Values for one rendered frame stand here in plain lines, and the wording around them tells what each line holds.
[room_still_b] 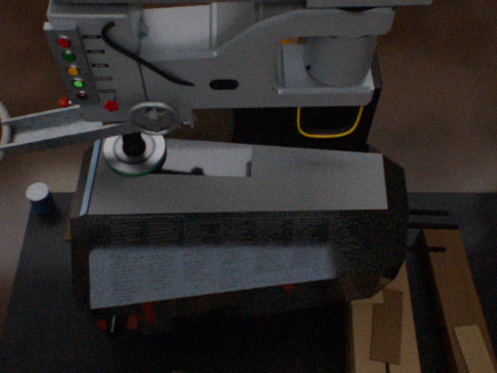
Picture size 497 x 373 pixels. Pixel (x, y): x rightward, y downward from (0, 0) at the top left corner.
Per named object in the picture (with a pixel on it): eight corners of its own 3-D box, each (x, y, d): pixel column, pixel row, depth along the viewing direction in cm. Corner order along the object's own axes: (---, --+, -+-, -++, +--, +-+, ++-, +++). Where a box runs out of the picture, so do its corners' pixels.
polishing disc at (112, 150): (177, 151, 215) (176, 150, 214) (126, 185, 208) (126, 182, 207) (141, 115, 224) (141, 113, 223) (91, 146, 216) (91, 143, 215)
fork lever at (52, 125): (200, 82, 202) (194, 72, 198) (198, 129, 191) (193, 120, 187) (12, 120, 217) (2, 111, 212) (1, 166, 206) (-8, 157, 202)
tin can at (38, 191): (50, 216, 296) (42, 202, 285) (30, 211, 297) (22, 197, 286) (58, 199, 301) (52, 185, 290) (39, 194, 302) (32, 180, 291)
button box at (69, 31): (101, 97, 177) (77, 21, 153) (100, 104, 176) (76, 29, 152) (72, 97, 177) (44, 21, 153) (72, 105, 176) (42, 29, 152)
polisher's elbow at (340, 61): (301, 42, 187) (307, -11, 171) (365, 39, 187) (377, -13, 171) (307, 90, 177) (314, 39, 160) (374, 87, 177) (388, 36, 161)
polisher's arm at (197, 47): (356, 81, 204) (387, -49, 162) (365, 136, 191) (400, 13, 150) (134, 84, 203) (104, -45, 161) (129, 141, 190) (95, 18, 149)
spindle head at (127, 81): (205, 73, 200) (196, -46, 162) (204, 127, 188) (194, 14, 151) (93, 75, 200) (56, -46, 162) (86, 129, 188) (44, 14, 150)
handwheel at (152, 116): (182, 111, 188) (178, 78, 176) (181, 138, 183) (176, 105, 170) (133, 112, 188) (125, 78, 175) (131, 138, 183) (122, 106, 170)
